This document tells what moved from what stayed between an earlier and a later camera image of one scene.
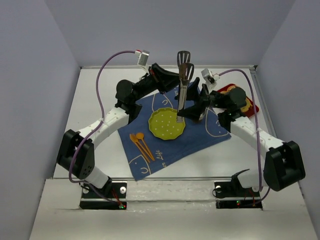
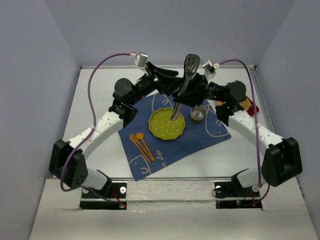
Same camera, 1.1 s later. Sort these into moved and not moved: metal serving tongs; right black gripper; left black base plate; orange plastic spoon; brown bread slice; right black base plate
Moved: metal serving tongs; right black gripper
Not moved: orange plastic spoon; right black base plate; brown bread slice; left black base plate
